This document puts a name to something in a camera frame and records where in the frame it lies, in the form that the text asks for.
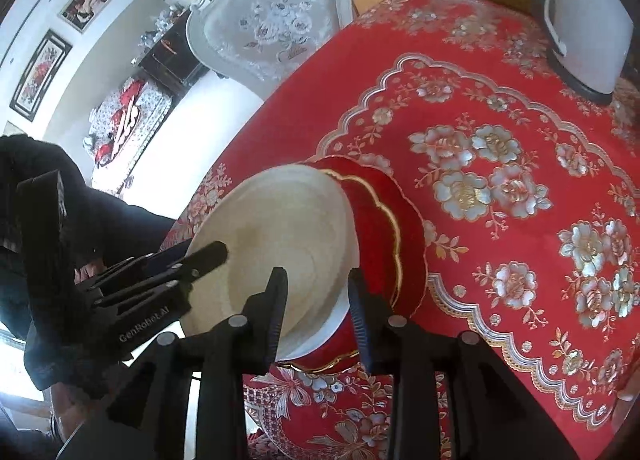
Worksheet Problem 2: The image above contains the person's left hand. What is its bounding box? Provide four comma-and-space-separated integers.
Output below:
74, 260, 107, 283

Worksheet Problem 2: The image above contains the framed figure picture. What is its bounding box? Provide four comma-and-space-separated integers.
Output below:
57, 0, 121, 33

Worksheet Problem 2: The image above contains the white ornate chair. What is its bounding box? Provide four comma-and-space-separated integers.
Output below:
185, 0, 353, 100

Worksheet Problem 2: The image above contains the framed flower picture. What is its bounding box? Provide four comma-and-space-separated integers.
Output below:
10, 30, 73, 121

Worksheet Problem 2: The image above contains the silver ornament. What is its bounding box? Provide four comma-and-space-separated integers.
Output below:
140, 7, 186, 48

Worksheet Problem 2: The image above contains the dark wooden cabinet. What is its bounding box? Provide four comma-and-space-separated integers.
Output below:
132, 20, 208, 100

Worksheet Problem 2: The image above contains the floral covered sofa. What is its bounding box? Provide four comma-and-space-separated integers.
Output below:
82, 77, 176, 185

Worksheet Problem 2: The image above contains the red floral tablecloth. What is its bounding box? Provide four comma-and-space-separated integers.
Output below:
160, 0, 640, 460

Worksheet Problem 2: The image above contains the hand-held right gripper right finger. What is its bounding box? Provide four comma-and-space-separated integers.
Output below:
347, 269, 583, 460

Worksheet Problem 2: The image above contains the red scalloped plate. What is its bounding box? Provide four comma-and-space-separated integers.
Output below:
280, 156, 428, 373

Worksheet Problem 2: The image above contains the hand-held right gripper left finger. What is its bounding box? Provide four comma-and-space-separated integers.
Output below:
65, 267, 290, 460

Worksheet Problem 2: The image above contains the pale pink electric kettle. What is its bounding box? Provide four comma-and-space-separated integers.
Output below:
530, 0, 636, 103

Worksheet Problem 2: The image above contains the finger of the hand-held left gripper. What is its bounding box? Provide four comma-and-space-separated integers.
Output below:
167, 241, 230, 288

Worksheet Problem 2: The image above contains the cream plate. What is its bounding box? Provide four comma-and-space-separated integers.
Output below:
180, 165, 362, 358

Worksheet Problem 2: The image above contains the large white plate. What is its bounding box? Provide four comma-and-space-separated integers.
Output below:
277, 300, 351, 360

